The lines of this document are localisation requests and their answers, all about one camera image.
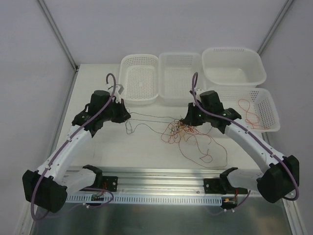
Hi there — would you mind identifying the thin red wire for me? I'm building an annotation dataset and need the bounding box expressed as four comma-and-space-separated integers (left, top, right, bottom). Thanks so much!
238, 99, 265, 130

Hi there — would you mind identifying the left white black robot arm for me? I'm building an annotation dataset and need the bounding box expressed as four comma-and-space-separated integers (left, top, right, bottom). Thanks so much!
22, 90, 131, 213

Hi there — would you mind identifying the right aluminium frame post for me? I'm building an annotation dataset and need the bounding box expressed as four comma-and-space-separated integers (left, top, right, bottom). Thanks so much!
257, 0, 295, 57

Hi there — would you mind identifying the white slotted cable duct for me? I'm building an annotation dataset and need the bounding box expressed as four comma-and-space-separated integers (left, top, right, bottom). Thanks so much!
66, 193, 222, 206

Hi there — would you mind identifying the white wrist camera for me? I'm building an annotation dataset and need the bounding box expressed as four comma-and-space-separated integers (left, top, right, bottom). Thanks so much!
189, 88, 204, 100
107, 84, 124, 103

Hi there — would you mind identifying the large perforated white basket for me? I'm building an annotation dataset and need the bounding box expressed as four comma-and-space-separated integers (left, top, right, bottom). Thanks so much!
209, 86, 280, 132

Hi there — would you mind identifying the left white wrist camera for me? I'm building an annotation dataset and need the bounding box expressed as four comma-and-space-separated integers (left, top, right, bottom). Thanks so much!
107, 84, 124, 103

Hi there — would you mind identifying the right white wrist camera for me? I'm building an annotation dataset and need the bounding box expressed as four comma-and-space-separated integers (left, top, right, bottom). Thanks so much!
189, 88, 204, 100

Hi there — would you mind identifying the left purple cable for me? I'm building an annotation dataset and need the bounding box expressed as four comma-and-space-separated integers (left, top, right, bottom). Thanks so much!
29, 73, 116, 221

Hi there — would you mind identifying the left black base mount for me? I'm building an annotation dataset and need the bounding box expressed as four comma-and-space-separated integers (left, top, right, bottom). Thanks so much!
81, 176, 118, 192

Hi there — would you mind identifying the left aluminium frame post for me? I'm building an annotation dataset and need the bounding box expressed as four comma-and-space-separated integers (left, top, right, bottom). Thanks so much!
36, 0, 79, 72

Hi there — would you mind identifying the translucent middle white basket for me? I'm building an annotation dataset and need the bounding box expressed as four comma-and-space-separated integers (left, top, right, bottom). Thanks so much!
158, 52, 207, 106

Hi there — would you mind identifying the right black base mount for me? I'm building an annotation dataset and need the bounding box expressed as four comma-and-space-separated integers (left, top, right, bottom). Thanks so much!
203, 178, 225, 194

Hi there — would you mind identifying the aluminium frame post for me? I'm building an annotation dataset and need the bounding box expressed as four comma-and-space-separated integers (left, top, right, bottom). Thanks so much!
36, 0, 79, 72
257, 0, 295, 57

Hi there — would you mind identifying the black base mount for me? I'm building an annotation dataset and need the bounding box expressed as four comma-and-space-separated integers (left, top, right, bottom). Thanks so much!
81, 176, 118, 192
203, 178, 225, 194

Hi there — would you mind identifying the rounded perforated white basket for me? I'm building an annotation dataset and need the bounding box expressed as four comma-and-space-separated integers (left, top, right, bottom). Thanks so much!
118, 54, 158, 105

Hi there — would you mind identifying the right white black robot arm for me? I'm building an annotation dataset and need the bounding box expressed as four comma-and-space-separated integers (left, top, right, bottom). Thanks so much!
182, 90, 300, 203

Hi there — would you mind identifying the solid white tub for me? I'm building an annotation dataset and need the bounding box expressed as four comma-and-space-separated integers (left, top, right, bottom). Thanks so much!
201, 47, 267, 87

